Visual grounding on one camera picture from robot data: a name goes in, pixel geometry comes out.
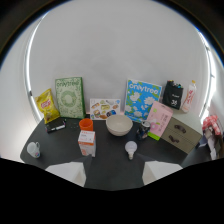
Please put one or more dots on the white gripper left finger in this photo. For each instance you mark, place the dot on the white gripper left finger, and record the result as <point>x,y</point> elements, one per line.
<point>71,172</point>

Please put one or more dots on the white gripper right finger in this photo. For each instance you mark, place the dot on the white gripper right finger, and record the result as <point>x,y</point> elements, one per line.
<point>156,170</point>

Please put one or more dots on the pink book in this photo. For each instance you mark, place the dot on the pink book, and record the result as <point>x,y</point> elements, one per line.
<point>159,120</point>

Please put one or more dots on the blue Onlytree book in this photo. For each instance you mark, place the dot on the blue Onlytree book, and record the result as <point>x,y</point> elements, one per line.
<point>141,100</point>

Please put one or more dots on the green Onlytree book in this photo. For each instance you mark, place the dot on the green Onlytree book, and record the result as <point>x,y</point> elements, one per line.
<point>70,97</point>

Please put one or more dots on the white orange box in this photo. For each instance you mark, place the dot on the white orange box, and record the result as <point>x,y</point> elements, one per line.
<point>87,143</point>

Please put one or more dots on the white light bulb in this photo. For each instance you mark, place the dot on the white light bulb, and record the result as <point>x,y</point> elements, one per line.
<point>131,148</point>

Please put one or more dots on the dark drink can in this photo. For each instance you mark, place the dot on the dark drink can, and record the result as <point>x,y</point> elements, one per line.
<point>144,130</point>

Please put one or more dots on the beige drawer box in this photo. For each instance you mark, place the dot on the beige drawer box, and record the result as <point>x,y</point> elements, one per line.
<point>181,134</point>

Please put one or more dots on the clear white mug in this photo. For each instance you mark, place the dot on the clear white mug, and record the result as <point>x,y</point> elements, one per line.
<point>33,149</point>

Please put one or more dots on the orange cup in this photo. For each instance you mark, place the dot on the orange cup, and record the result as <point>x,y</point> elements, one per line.
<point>86,124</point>

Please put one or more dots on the beige bowl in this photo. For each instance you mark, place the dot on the beige bowl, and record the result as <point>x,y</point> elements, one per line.
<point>119,125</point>

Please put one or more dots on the yellow chips bag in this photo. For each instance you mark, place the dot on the yellow chips bag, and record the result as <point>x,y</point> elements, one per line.
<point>47,106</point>

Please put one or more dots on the white food picture card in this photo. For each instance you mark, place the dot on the white food picture card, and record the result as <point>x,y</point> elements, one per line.
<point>104,109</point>

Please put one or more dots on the red checkered cloth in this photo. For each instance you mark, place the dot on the red checkered cloth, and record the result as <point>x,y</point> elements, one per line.
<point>212,124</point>

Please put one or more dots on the black marker pen bag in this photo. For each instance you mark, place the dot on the black marker pen bag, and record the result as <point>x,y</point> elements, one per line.
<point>173,95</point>

